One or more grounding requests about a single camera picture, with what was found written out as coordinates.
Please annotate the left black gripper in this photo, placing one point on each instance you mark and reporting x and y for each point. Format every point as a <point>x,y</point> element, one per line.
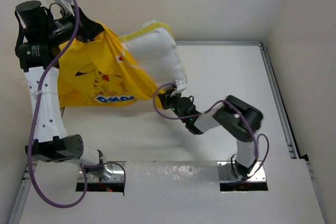
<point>87,29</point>

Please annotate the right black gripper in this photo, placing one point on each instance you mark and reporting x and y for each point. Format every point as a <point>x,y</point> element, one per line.
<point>167,97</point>

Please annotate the yellow pillowcase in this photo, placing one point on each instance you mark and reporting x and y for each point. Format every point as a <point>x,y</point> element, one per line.
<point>102,73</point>

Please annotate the cream pillow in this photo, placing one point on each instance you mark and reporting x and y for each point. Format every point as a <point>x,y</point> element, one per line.
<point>154,49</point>

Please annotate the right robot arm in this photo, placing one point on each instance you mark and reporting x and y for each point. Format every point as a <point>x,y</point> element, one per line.
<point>237,117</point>

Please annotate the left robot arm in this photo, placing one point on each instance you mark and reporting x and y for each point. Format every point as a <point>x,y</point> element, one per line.
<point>51,142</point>

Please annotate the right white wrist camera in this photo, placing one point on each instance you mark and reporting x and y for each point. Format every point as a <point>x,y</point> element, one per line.
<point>181,85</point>

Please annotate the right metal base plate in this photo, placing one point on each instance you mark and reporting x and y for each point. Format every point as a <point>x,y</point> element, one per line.
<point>226,175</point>

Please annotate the metal base plate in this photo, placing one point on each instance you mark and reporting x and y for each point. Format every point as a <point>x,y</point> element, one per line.
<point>107,173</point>
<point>226,175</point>

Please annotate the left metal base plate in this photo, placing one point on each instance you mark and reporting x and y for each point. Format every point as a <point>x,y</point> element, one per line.
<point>107,173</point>

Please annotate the aluminium table frame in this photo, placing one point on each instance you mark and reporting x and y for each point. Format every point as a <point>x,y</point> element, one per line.
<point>172,175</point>

